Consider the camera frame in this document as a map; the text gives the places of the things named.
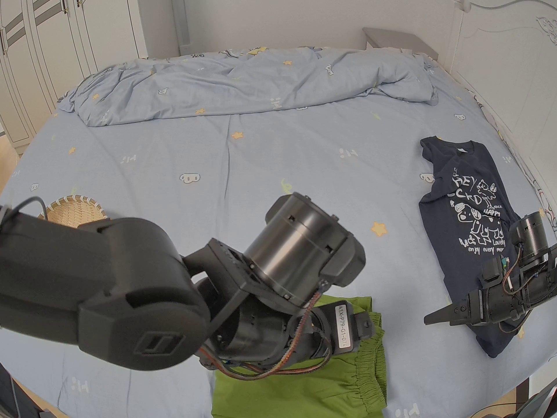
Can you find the dark blue T-shirt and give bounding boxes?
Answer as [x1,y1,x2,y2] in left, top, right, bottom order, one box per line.
[419,136,536,359]

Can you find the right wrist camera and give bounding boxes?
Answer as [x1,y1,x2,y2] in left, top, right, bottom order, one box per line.
[480,255,507,286]

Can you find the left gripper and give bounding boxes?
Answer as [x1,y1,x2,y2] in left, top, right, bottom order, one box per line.
[283,301,376,362]

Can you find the round woven basket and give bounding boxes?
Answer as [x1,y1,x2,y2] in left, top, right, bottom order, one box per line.
[37,195,109,227]

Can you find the bed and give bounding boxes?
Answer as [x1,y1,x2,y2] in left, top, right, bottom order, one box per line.
[0,0,557,418]

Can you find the grey bedside table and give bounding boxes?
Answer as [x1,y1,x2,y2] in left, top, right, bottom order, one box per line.
[362,26,438,57]

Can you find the white wardrobe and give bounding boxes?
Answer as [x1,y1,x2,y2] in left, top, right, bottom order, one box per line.
[0,0,149,156]

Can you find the black cable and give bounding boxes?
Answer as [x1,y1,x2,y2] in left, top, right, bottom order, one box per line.
[0,196,49,222]

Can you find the green shorts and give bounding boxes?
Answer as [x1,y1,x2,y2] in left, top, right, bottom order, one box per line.
[212,295,388,418]

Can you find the pale blue quilt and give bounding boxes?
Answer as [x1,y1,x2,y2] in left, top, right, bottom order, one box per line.
[57,46,439,127]

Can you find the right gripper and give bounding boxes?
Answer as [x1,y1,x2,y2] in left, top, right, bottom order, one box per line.
[424,287,525,326]

